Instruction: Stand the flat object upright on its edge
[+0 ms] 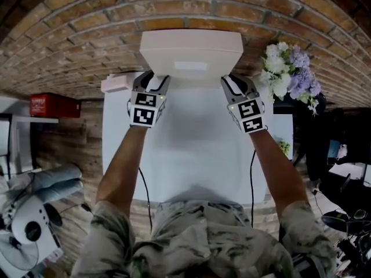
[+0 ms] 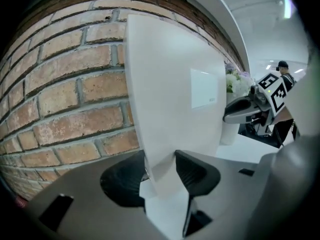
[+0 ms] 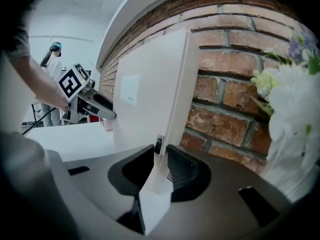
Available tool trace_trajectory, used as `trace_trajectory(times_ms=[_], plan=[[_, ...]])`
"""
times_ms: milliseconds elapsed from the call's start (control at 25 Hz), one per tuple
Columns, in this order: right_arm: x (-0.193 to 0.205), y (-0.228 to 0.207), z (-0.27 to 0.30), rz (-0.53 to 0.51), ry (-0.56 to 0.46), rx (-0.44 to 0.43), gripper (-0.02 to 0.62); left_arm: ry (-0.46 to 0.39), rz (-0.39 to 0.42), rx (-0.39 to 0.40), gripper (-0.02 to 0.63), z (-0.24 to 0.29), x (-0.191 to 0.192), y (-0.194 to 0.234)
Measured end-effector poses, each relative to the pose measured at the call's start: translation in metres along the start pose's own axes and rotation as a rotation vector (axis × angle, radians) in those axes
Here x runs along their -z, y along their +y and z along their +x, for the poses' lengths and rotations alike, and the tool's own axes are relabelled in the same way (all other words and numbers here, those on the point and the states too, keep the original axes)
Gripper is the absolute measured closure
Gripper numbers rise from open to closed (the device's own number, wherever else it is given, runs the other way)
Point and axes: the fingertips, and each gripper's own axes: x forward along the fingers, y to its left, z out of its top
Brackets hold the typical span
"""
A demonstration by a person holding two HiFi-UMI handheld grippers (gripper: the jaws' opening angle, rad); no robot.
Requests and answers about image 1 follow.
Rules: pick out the white rectangular object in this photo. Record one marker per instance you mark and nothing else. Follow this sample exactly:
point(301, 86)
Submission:
point(191, 46)

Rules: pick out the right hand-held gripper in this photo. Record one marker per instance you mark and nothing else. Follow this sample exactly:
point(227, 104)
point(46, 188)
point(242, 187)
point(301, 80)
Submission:
point(250, 114)

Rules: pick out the white shelf unit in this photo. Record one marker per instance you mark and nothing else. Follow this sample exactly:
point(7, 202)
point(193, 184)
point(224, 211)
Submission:
point(17, 138)

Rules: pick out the pale pink box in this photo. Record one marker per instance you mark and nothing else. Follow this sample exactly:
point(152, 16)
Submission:
point(117, 82)

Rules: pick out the white and purple flower bouquet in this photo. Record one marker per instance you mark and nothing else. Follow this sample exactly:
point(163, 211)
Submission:
point(290, 71)

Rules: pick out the black office chair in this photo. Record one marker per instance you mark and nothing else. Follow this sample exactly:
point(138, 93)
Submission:
point(321, 138)

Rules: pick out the black equipment stand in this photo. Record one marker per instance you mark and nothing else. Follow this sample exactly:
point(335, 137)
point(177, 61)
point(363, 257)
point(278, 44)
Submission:
point(350, 230)

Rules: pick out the person's camouflage shirt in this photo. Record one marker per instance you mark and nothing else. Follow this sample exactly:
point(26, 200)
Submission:
point(203, 239)

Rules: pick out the person's right forearm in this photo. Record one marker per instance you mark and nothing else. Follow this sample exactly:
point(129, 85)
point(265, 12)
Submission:
point(278, 169)

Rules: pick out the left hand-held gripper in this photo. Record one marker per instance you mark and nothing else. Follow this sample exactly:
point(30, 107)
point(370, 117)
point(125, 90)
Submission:
point(142, 110)

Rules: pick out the person's left forearm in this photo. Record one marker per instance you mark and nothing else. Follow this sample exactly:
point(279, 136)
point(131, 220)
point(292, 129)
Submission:
point(121, 166)

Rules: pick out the grey-blue cushion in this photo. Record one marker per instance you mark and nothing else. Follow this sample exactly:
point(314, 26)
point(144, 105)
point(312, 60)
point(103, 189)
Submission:
point(58, 181)

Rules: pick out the small green plant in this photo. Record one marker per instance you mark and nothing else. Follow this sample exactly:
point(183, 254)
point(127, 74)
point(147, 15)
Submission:
point(285, 147)

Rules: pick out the white electric fan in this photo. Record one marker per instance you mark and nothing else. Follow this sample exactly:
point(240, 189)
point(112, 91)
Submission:
point(16, 255)

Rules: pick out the white device with black dial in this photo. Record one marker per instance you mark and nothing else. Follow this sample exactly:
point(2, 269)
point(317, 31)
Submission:
point(33, 227)

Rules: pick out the red box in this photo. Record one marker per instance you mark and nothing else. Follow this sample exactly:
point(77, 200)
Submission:
point(53, 105)

